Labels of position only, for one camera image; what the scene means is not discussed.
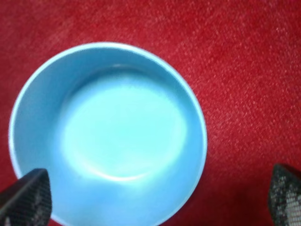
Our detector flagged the light blue bowl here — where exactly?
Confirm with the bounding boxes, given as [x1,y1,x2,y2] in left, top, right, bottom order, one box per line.
[8,42,207,226]

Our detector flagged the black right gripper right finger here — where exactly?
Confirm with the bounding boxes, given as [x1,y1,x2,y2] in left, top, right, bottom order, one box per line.
[268,164,301,226]

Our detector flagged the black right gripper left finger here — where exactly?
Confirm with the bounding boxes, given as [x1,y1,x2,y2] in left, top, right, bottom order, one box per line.
[0,169,52,226]

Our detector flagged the red velvet tablecloth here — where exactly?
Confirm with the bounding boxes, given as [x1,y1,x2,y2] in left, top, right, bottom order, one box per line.
[0,0,301,226]

